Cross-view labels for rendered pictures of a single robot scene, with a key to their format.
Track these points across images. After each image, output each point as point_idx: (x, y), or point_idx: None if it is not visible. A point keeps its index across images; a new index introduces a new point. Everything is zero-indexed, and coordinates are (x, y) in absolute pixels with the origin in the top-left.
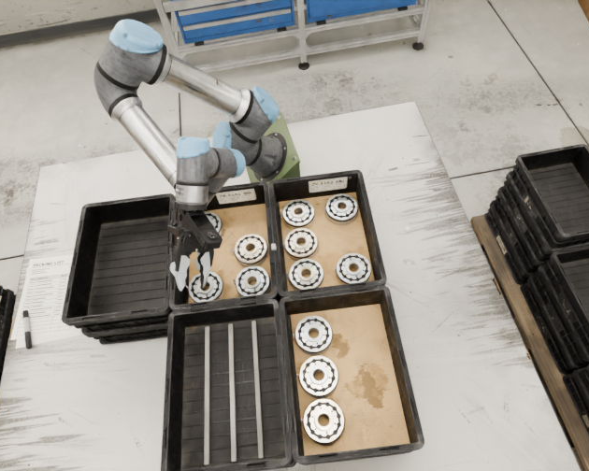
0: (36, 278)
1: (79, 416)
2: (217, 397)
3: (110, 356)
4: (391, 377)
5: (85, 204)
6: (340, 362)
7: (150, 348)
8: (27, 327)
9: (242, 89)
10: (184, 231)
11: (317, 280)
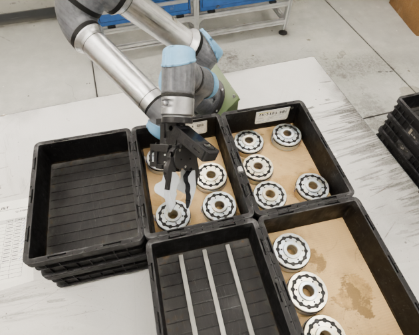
0: None
1: None
2: (205, 328)
3: (70, 299)
4: (373, 285)
5: (27, 151)
6: (321, 276)
7: (114, 286)
8: None
9: (191, 29)
10: (174, 145)
11: (281, 200)
